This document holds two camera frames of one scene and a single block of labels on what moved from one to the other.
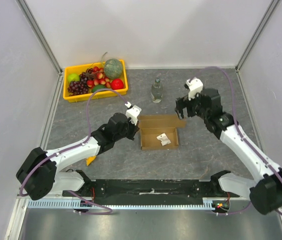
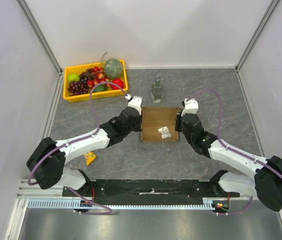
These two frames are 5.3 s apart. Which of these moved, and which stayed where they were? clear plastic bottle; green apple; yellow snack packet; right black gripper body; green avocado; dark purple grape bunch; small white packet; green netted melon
Moved: small white packet; right black gripper body
Stayed: green apple; clear plastic bottle; dark purple grape bunch; green avocado; yellow snack packet; green netted melon
